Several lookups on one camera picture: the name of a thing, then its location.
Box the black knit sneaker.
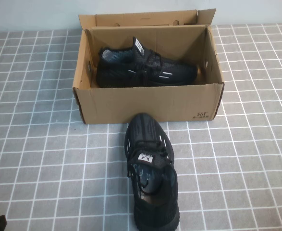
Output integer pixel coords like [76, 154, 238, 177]
[124, 112, 181, 231]
[95, 36, 199, 89]

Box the brown cardboard shoe box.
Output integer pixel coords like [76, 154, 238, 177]
[73, 8, 226, 125]

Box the grey grid tablecloth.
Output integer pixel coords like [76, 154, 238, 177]
[0, 23, 282, 231]

